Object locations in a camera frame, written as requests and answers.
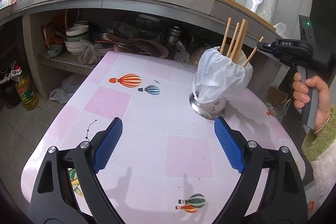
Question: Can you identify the wooden chopstick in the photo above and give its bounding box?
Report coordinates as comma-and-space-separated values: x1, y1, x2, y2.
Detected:
234, 21, 248, 63
220, 17, 232, 54
226, 22, 240, 57
243, 36, 264, 68
230, 19, 247, 62

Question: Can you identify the white plastic bag liner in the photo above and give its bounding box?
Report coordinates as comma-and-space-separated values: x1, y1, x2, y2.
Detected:
192, 47, 253, 103

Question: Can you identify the steel utensil holder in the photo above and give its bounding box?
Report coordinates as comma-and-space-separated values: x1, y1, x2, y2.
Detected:
189, 94, 229, 121

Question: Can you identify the green sleeve forearm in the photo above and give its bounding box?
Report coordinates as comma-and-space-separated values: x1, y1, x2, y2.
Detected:
301, 114, 336, 205

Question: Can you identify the person right hand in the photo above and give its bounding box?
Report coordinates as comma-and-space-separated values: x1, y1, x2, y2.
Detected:
293, 72, 331, 136

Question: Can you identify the clear plastic bag on counter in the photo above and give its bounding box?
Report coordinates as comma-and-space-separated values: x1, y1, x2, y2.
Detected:
273, 22, 290, 39

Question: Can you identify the cardboard box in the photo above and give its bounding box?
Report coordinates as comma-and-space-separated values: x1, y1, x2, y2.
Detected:
266, 85, 288, 107

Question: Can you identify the pink patterned table cover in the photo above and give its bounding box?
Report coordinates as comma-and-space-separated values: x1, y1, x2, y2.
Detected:
21, 52, 306, 223

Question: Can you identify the cooking oil bottle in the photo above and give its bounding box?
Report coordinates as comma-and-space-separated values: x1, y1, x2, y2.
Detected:
10, 65, 39, 111

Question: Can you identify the stack of bowls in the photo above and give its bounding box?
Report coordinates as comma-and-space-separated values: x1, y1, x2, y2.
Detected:
65, 20, 89, 55

